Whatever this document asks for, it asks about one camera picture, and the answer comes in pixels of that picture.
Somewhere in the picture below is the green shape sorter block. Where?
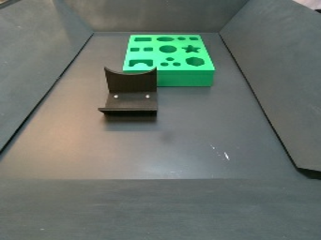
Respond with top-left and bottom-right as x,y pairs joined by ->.
123,34 -> 215,86

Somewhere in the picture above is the black curved holder bracket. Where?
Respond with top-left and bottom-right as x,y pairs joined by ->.
97,67 -> 158,114

